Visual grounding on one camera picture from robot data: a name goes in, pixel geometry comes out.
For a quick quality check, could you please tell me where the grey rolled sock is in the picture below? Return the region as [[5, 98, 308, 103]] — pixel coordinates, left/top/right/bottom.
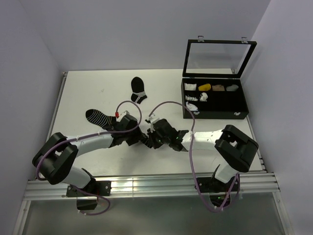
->
[[226, 84, 239, 92]]

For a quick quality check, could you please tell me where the white rolled sock top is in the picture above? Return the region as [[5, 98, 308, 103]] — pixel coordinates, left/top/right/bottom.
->
[[184, 83, 197, 91]]

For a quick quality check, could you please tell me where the aluminium frame rail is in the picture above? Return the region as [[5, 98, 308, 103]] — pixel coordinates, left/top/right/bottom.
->
[[23, 173, 280, 201]]

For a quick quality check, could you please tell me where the black compartment storage box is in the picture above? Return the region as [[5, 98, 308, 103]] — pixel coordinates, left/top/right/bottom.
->
[[181, 78, 249, 119]]

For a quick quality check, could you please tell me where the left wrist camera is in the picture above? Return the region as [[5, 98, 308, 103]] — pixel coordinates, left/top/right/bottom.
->
[[118, 111, 129, 119]]

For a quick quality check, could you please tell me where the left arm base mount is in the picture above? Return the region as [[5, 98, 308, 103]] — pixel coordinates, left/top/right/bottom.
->
[[66, 180, 111, 214]]

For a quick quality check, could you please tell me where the black sock with striped cuff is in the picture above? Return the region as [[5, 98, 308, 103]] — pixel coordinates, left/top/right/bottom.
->
[[131, 77, 147, 104]]

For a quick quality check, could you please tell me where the white rolled sock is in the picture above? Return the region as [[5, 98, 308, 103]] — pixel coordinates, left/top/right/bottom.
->
[[184, 83, 197, 91], [185, 95, 199, 101], [185, 102, 199, 111]]

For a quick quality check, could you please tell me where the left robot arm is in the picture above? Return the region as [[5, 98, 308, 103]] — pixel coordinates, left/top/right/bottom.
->
[[32, 114, 145, 195]]

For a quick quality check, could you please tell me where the white rolled sock bottom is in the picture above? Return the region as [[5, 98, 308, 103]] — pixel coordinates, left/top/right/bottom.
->
[[185, 102, 199, 111]]

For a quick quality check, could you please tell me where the glass box lid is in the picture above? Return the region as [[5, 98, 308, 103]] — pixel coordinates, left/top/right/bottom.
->
[[182, 38, 257, 79]]

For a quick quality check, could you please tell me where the black pinstriped sock white toe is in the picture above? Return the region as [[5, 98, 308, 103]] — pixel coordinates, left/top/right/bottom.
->
[[140, 137, 151, 148]]

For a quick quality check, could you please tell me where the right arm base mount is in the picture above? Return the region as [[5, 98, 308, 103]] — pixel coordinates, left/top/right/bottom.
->
[[197, 177, 235, 207]]

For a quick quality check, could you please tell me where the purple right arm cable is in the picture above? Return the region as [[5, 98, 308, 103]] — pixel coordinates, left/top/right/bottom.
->
[[148, 100, 240, 213]]

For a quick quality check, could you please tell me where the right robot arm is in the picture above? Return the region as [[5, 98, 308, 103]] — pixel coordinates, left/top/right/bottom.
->
[[145, 117, 259, 191]]

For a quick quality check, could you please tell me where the white rolled sock middle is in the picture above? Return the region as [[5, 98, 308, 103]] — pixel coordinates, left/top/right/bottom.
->
[[185, 95, 199, 101]]

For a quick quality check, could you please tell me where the tan rolled sock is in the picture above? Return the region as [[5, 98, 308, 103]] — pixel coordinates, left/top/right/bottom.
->
[[212, 85, 225, 92]]

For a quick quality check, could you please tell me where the yellow rolled sock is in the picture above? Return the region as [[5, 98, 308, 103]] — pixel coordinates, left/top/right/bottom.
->
[[198, 83, 211, 92]]

